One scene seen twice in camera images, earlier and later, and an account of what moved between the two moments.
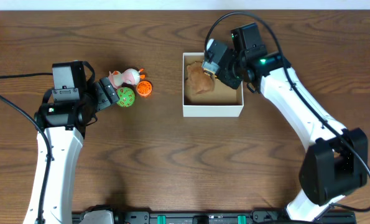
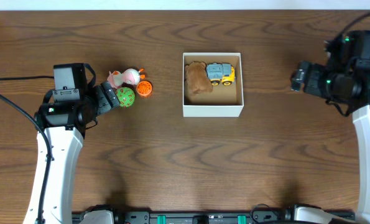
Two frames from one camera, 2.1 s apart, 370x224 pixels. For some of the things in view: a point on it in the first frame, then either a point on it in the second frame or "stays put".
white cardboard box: [221, 101] stays put
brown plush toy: [199, 81] stays put
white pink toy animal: [130, 76] stays put
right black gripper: [223, 68] -> [305, 79]
